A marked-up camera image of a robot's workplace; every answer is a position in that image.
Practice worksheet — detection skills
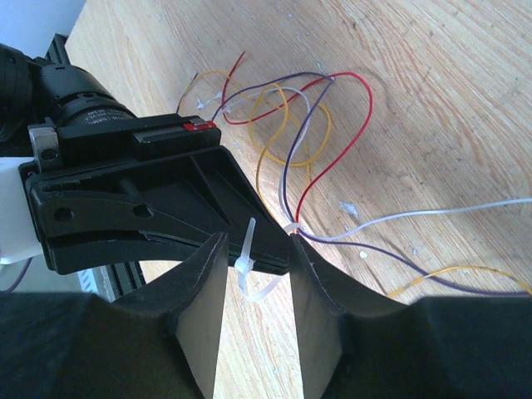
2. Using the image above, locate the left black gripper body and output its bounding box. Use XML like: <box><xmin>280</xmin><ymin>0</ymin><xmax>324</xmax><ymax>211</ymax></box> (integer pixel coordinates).
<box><xmin>18</xmin><ymin>115</ymin><xmax>223</xmax><ymax>182</ymax></box>

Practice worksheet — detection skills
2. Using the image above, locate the white wire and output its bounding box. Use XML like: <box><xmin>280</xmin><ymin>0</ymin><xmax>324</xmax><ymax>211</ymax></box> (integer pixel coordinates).
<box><xmin>195</xmin><ymin>86</ymin><xmax>532</xmax><ymax>243</ymax></box>

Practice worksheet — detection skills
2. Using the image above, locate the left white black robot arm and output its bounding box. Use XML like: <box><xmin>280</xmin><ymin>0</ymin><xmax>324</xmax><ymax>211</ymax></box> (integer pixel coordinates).
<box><xmin>1</xmin><ymin>46</ymin><xmax>290</xmax><ymax>275</ymax></box>

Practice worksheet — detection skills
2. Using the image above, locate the red wire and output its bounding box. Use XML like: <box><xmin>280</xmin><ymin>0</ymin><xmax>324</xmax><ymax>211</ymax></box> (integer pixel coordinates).
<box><xmin>222</xmin><ymin>50</ymin><xmax>374</xmax><ymax>229</ymax></box>

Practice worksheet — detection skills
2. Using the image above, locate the white zip tie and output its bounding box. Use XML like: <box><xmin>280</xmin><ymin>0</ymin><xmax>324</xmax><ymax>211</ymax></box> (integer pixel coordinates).
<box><xmin>226</xmin><ymin>218</ymin><xmax>293</xmax><ymax>303</ymax></box>

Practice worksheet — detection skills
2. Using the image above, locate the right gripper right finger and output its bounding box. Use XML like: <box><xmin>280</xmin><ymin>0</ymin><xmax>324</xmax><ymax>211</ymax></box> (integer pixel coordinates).
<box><xmin>289</xmin><ymin>236</ymin><xmax>531</xmax><ymax>398</ymax></box>

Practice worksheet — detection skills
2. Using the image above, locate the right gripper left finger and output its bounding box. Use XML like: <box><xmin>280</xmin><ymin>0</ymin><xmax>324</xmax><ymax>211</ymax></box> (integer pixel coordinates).
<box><xmin>1</xmin><ymin>233</ymin><xmax>229</xmax><ymax>398</ymax></box>

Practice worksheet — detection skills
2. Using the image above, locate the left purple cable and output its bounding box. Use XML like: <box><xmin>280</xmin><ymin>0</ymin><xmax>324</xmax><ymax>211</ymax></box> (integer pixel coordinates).
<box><xmin>7</xmin><ymin>257</ymin><xmax>34</xmax><ymax>294</ymax></box>

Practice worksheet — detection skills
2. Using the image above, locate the yellow wire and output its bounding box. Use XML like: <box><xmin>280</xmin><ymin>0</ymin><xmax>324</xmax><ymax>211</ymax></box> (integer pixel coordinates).
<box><xmin>185</xmin><ymin>70</ymin><xmax>532</xmax><ymax>298</ymax></box>

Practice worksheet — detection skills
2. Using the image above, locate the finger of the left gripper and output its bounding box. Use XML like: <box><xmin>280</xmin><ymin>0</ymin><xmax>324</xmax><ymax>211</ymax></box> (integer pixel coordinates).
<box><xmin>27</xmin><ymin>146</ymin><xmax>290</xmax><ymax>249</ymax></box>
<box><xmin>43</xmin><ymin>232</ymin><xmax>289</xmax><ymax>275</ymax></box>

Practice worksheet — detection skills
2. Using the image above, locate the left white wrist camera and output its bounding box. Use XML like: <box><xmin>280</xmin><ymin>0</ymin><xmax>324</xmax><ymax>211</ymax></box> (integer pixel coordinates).
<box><xmin>0</xmin><ymin>157</ymin><xmax>42</xmax><ymax>264</ymax></box>

